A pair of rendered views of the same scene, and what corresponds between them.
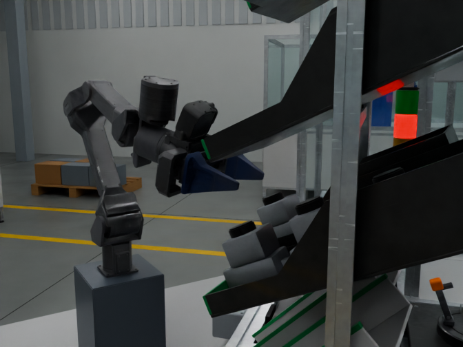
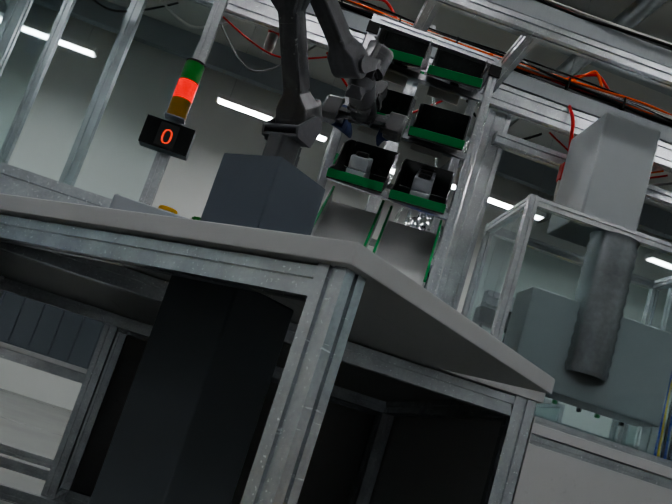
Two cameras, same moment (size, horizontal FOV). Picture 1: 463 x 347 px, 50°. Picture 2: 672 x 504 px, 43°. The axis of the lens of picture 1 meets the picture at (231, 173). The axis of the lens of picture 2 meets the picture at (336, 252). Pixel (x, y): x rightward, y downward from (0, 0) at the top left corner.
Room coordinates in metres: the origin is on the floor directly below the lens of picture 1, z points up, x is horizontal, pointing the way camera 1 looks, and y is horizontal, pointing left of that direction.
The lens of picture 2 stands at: (1.32, 1.66, 0.63)
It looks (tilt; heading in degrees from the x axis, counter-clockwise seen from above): 12 degrees up; 249
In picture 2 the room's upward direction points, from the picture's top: 18 degrees clockwise
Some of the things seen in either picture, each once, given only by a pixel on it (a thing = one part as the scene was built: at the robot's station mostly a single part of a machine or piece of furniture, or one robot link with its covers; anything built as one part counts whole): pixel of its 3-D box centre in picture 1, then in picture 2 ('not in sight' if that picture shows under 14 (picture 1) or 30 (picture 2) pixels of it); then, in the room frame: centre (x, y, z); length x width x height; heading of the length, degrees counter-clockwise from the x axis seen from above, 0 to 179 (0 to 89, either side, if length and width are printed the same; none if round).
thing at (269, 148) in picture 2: (117, 255); (281, 156); (0.92, 0.22, 1.09); 0.07 x 0.07 x 0.06; 31
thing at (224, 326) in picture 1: (241, 304); (161, 227); (1.04, -0.02, 0.93); 0.21 x 0.07 x 0.06; 163
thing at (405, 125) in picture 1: (406, 125); (185, 91); (1.05, -0.37, 1.33); 0.05 x 0.05 x 0.05
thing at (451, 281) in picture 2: not in sight; (468, 221); (-0.18, -1.02, 1.56); 0.09 x 0.04 x 1.39; 163
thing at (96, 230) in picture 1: (118, 226); (290, 127); (0.93, 0.22, 1.15); 0.09 x 0.07 x 0.06; 125
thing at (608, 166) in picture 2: not in sight; (591, 249); (-0.42, -0.59, 1.50); 0.38 x 0.21 x 0.88; 73
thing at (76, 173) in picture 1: (87, 176); not in sight; (6.53, 1.94, 0.20); 1.20 x 0.80 x 0.41; 76
